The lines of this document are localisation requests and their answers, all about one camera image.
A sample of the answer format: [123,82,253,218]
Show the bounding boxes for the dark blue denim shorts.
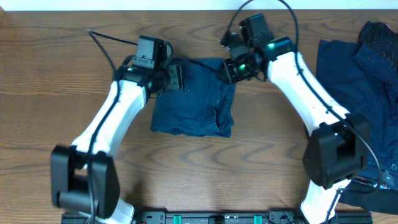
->
[150,58,236,138]

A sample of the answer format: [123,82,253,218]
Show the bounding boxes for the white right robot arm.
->
[218,14,372,223]

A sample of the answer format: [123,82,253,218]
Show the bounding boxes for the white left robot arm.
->
[50,35,183,224]

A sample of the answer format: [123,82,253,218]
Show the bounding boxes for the dark blue denim garment pile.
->
[317,40,397,189]

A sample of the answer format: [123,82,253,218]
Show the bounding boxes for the black knit garment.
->
[358,21,397,73]

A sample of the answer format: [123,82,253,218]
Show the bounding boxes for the black garment with logo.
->
[339,181,398,215]

